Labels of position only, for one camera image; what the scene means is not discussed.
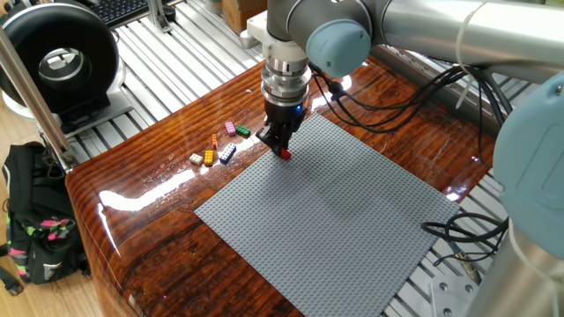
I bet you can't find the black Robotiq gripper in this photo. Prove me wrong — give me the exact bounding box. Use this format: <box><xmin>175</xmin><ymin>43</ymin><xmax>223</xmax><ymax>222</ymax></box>
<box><xmin>255</xmin><ymin>99</ymin><xmax>308</xmax><ymax>155</ymax></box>

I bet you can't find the long blue Lego brick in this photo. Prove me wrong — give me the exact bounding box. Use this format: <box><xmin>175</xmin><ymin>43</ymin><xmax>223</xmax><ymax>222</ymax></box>
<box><xmin>219</xmin><ymin>143</ymin><xmax>238</xmax><ymax>166</ymax></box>

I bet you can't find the grey Lego baseplate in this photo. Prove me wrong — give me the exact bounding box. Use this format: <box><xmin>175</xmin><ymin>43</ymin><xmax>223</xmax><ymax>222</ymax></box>
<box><xmin>194</xmin><ymin>112</ymin><xmax>462</xmax><ymax>317</ymax></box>

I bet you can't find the brown cardboard box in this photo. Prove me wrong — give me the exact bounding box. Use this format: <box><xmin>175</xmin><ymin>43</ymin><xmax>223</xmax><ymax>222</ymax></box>
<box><xmin>221</xmin><ymin>0</ymin><xmax>270</xmax><ymax>37</ymax></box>

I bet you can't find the black keyboard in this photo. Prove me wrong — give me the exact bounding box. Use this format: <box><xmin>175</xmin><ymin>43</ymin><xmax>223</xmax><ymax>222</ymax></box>
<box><xmin>87</xmin><ymin>0</ymin><xmax>151</xmax><ymax>28</ymax></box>

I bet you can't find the silver robot mounting plate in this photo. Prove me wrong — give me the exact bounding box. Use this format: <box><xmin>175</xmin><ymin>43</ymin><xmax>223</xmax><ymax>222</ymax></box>
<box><xmin>428</xmin><ymin>272</ymin><xmax>482</xmax><ymax>317</ymax></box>

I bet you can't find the black backpack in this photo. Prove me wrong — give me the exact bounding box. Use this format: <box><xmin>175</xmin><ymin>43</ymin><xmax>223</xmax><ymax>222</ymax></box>
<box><xmin>0</xmin><ymin>140</ymin><xmax>92</xmax><ymax>297</ymax></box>

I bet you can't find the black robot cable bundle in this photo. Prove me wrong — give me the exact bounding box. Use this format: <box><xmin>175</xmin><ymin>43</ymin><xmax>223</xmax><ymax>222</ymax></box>
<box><xmin>309</xmin><ymin>63</ymin><xmax>515</xmax><ymax>168</ymax></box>

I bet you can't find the short aluminium upright bracket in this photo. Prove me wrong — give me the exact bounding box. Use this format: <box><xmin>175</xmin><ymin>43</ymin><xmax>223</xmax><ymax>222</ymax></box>
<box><xmin>146</xmin><ymin>0</ymin><xmax>173</xmax><ymax>33</ymax></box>

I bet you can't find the black cable with metal connector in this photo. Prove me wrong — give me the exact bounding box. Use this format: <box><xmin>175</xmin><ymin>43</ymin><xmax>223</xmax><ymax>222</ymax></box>
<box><xmin>420</xmin><ymin>212</ymin><xmax>510</xmax><ymax>285</ymax></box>

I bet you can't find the aluminium frame post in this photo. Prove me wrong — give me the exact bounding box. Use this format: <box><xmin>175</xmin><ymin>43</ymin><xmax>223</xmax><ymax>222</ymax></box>
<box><xmin>0</xmin><ymin>26</ymin><xmax>78</xmax><ymax>173</ymax></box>

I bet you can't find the black ring-shaped device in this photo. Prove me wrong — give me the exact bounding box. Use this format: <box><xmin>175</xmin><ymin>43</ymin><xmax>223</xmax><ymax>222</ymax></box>
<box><xmin>0</xmin><ymin>2</ymin><xmax>134</xmax><ymax>136</ymax></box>

